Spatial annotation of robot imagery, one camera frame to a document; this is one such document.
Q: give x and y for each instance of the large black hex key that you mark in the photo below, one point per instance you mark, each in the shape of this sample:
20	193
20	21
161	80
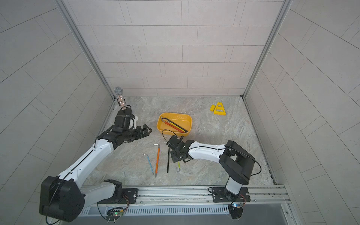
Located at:
175	123

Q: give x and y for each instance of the aluminium mounting rail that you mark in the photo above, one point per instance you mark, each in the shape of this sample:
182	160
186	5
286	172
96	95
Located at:
177	195

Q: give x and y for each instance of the blue hex key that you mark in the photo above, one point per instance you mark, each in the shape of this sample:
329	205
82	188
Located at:
145	154

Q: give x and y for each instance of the black thin hex key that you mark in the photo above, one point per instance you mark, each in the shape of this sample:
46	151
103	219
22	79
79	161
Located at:
168	160

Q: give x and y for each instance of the orange hex key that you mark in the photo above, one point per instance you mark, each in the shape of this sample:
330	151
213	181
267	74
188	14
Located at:
157	162

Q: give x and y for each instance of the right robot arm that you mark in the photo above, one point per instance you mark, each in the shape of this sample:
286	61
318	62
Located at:
237	162

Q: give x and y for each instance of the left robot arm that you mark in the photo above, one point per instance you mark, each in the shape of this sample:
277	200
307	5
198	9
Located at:
69	182

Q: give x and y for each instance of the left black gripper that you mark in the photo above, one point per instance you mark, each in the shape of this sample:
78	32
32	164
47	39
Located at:
140	134

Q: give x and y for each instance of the small yellow block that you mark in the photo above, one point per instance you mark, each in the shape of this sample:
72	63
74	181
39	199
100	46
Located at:
212	107

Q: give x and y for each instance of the yellow plastic storage box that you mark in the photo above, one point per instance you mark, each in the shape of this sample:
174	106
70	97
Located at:
183	121

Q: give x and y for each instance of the yellow hex key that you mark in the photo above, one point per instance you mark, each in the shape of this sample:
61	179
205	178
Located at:
176	128

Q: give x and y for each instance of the yellow triangular holder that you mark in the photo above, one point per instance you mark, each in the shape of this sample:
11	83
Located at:
219	109

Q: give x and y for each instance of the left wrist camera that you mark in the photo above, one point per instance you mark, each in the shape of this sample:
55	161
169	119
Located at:
124	120

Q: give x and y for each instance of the left circuit board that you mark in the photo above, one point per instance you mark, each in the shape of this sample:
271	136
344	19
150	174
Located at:
114	214

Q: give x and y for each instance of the circuit board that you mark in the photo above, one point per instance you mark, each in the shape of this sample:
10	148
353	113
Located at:
114	214
235	211

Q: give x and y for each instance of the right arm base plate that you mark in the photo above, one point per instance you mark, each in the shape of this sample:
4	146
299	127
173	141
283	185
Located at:
222	195

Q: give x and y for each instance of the red hex key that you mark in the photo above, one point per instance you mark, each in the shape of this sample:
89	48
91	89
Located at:
173	126

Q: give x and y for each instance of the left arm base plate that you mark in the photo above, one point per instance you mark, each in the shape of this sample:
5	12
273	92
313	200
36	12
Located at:
126	196

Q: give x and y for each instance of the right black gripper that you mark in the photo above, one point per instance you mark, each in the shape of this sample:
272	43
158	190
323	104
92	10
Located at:
173	156

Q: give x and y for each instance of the right circuit board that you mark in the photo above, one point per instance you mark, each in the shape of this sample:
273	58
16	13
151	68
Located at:
235	211

